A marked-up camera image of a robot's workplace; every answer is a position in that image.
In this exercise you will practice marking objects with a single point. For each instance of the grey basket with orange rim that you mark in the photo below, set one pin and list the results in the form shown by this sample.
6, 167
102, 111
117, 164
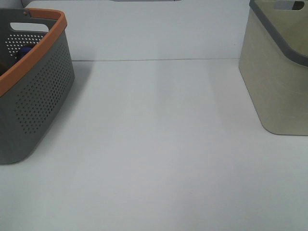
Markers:
32, 90

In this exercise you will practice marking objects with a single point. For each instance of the beige basket with grey rim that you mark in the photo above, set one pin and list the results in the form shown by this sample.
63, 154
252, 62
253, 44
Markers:
274, 64

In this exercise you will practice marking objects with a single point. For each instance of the blue cloth in basket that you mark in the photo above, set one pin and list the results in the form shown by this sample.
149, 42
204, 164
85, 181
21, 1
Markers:
22, 52

